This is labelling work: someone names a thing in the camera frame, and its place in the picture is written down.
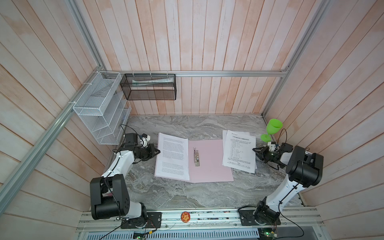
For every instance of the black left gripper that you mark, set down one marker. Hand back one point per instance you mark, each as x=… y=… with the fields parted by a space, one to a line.
x=151 y=149

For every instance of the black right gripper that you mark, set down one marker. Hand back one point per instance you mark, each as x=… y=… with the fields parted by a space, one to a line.
x=259 y=152

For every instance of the printed English paper sheet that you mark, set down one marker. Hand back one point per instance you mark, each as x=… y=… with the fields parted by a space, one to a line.
x=173 y=160

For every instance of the Chinese titled paper sheet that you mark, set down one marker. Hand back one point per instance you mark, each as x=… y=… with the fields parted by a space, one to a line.
x=238 y=152

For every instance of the pink file folder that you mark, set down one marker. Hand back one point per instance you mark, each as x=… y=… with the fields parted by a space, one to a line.
x=211 y=169

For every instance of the underlying white paper sheet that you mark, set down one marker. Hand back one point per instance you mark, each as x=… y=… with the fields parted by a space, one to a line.
x=224 y=134

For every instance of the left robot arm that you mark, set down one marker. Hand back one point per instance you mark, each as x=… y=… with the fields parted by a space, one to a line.
x=109 y=193

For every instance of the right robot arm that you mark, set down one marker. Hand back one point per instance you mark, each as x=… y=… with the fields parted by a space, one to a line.
x=303 y=169

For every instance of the metal folder clip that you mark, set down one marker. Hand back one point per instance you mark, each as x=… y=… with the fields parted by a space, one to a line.
x=196 y=157

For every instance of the green plastic goblet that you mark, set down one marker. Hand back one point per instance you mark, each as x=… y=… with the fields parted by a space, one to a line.
x=273 y=126

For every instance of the black mesh basket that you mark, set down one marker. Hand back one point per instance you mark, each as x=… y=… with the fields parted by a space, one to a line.
x=148 y=93

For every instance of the orange round sticker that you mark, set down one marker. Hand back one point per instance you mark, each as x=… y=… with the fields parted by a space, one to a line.
x=185 y=217

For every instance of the paper in black basket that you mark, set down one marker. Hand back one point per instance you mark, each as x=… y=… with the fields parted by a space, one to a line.
x=166 y=82

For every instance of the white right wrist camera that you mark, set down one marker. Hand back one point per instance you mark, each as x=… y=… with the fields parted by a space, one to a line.
x=273 y=146

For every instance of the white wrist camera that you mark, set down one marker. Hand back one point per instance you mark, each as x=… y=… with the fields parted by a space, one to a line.
x=273 y=146
x=144 y=139

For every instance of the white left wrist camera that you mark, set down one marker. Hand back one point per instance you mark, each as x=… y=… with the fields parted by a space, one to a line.
x=144 y=139

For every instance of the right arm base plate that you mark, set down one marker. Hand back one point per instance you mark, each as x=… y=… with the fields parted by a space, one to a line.
x=264 y=217

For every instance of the white wire mesh shelf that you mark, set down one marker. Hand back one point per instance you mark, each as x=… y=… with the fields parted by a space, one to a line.
x=103 y=109

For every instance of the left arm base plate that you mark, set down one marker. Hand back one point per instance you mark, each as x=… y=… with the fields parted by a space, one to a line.
x=150 y=220

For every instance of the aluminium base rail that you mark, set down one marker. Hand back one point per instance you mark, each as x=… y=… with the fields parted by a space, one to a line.
x=208 y=219

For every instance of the aluminium frame bar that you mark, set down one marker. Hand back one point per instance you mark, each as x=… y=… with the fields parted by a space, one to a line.
x=230 y=73

